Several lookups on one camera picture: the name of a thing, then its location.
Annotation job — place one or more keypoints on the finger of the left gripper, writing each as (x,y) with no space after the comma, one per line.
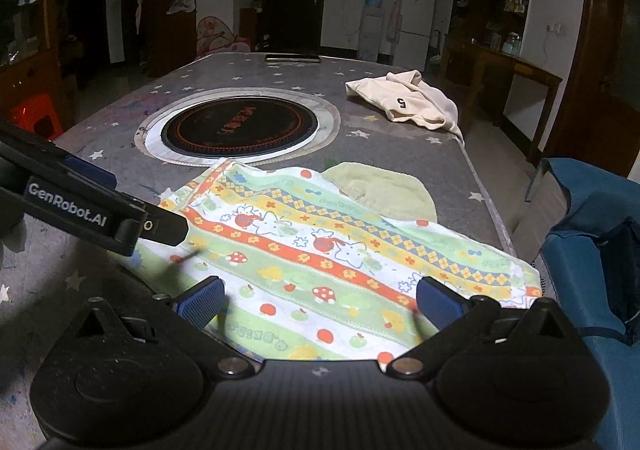
(41,180)

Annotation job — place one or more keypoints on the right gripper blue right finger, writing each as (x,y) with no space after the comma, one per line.
(440,304)

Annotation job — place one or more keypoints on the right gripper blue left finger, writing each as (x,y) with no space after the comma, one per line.
(201,302)

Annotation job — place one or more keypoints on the colourful patterned baby cloth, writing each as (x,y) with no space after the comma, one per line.
(309,273)

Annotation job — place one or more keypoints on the red plastic stool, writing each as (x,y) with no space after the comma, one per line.
(37,114)

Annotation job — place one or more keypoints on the grey star tablecloth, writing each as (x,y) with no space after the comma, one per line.
(46,274)

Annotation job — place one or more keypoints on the wooden shelf cabinet left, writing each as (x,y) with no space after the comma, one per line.
(30,62)

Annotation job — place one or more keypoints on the pale green towel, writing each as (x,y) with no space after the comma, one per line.
(390,194)

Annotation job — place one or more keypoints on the blue fabric storage bag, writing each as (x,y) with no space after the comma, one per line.
(590,258)

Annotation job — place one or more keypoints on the round black induction cooker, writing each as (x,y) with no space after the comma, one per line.
(252,125)

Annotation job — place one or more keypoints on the cream garment with number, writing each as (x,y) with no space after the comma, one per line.
(405,97)

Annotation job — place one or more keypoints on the pink patterned play tent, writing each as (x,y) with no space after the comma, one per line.
(215,36)

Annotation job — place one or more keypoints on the wooden side table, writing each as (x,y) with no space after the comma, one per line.
(488,77)

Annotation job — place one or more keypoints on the white refrigerator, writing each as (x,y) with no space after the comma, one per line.
(413,33)

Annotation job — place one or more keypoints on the water dispenser with bottle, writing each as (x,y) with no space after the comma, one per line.
(370,31)

